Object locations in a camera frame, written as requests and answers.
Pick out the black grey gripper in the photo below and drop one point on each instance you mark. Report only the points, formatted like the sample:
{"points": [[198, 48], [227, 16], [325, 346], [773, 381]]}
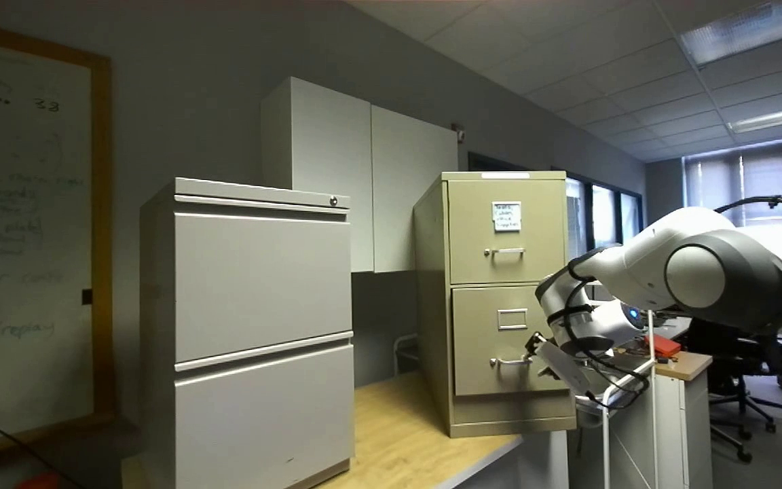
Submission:
{"points": [[585, 377]]}

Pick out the beige drawer with label holder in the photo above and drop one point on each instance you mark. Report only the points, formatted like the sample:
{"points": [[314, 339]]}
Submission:
{"points": [[474, 344]]}

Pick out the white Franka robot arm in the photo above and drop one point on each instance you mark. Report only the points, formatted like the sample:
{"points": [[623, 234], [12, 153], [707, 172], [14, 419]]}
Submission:
{"points": [[698, 272]]}

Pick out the beige metal filing cabinet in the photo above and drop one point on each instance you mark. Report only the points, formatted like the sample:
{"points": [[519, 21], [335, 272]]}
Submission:
{"points": [[432, 300]]}

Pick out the beige drawer with white label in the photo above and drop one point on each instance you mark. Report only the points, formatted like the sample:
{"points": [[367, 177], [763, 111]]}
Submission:
{"points": [[474, 228]]}

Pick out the round cabinet lock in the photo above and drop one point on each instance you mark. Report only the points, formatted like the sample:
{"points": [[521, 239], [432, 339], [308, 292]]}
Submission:
{"points": [[333, 203]]}

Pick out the grey lateral cabinet drawer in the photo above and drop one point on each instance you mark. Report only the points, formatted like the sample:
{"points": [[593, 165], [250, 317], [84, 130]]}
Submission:
{"points": [[265, 282], [265, 425]]}

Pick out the grey lateral file cabinet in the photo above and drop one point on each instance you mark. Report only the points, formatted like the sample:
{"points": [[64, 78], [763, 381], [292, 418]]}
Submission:
{"points": [[155, 364]]}

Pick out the metal label holder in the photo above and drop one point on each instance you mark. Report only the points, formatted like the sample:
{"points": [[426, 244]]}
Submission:
{"points": [[512, 319]]}

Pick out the red small object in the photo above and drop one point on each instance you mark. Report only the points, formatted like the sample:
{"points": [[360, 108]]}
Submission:
{"points": [[667, 349]]}

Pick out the white paper label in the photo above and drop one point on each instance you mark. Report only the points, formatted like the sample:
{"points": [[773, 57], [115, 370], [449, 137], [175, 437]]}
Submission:
{"points": [[505, 215]]}

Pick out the dark interior window row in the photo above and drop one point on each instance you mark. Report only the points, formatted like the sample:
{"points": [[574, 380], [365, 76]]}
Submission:
{"points": [[604, 214]]}

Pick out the wooden top desk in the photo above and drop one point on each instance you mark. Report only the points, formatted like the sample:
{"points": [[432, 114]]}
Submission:
{"points": [[401, 437]]}

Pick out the black office chair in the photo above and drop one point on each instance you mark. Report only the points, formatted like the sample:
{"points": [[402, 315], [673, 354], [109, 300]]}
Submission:
{"points": [[744, 397]]}

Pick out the window with blinds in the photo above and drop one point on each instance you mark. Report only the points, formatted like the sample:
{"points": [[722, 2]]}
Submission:
{"points": [[725, 177]]}

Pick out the fluorescent ceiling light strip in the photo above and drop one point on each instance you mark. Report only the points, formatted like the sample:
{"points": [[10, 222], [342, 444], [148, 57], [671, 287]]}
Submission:
{"points": [[779, 118]]}

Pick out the ceiling light panel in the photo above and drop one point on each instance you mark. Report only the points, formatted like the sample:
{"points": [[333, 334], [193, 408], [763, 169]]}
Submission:
{"points": [[752, 32]]}

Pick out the small black whiteboard clip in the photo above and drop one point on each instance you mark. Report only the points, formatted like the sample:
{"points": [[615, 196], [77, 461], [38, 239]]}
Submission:
{"points": [[88, 294]]}

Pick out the orange object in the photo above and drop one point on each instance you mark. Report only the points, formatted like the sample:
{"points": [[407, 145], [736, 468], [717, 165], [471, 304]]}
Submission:
{"points": [[41, 480]]}

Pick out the wood framed whiteboard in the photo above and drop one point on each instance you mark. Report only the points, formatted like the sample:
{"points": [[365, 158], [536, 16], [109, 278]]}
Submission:
{"points": [[29, 228]]}

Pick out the white pedestal cabinet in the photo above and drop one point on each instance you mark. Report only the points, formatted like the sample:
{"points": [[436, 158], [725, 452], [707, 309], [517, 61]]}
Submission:
{"points": [[671, 437]]}

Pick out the white wall cabinet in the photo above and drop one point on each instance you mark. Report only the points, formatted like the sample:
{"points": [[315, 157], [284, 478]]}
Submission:
{"points": [[337, 165]]}

